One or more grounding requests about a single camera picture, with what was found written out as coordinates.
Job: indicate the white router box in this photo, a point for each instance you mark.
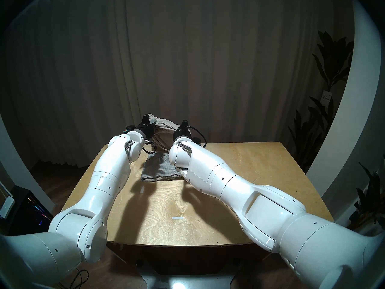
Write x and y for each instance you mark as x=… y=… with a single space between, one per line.
x=6 y=204

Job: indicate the small dark leafy plant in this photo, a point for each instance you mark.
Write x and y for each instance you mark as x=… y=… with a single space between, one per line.
x=371 y=195

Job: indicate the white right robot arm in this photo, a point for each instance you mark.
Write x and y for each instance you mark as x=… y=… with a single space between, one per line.
x=270 y=213

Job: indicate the brown pleated curtain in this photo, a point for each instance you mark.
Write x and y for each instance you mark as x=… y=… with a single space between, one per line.
x=180 y=65

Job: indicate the beige sweat shorts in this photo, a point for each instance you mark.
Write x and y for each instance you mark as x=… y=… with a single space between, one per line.
x=164 y=132

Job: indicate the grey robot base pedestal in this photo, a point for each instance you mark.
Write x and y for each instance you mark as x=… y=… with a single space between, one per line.
x=189 y=281

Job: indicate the white plant tag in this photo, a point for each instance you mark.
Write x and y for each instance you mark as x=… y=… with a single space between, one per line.
x=326 y=96

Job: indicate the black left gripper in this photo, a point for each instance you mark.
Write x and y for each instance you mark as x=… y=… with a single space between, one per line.
x=146 y=127

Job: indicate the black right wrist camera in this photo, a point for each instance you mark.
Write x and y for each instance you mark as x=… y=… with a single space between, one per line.
x=197 y=140

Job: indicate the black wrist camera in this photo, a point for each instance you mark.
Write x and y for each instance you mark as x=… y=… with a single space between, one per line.
x=197 y=140
x=128 y=129

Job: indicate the black computer tower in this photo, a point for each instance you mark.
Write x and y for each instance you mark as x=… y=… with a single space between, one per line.
x=27 y=210

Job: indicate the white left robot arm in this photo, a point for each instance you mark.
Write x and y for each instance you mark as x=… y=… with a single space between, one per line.
x=81 y=207

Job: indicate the light grey shorts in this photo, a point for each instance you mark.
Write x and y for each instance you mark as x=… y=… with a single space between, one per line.
x=159 y=169

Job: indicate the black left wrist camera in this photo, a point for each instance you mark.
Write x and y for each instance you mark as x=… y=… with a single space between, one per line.
x=128 y=129

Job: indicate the tall dark leafy plant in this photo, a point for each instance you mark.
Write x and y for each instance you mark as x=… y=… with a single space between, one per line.
x=324 y=122

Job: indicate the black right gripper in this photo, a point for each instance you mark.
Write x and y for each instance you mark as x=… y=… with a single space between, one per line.
x=181 y=131

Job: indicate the light wooden table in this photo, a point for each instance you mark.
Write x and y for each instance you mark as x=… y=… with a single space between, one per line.
x=264 y=171

